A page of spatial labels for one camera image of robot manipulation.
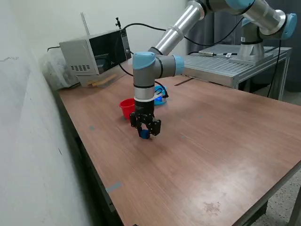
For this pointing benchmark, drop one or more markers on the black camera mount stud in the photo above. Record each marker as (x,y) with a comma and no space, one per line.
(117,23)

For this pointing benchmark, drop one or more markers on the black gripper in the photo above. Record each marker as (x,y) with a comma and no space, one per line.
(144,108)

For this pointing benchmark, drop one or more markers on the silver microwave oven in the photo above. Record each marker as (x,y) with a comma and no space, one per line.
(80,54)

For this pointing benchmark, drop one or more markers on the aluminium robot base table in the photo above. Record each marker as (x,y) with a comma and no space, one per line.
(223,70)

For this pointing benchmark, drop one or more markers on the clear acrylic microwave stand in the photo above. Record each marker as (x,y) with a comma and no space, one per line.
(113,74)

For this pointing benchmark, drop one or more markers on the wooden stick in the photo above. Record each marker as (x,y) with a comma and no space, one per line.
(103,79)
(101,83)

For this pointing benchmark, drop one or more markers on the long grey tape piece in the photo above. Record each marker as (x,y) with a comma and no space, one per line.
(113,187)

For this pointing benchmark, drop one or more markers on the black tape strip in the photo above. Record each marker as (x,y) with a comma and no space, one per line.
(184,82)

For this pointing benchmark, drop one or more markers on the silver blue-jointed robot arm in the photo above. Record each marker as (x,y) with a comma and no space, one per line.
(143,77)

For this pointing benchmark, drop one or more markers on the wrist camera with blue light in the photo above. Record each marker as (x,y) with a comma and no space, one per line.
(158,98)

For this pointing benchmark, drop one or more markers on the red plastic bin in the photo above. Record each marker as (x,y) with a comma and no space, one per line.
(127,108)

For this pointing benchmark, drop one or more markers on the small grey tape piece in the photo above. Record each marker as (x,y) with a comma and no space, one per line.
(91,128)

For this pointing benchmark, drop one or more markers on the white thin rod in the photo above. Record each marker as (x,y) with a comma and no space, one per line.
(85,23)

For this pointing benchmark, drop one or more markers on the light blue plastic bin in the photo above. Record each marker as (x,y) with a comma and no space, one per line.
(163,89)

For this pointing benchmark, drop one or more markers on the blue cube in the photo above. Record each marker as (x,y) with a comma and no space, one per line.
(144,134)

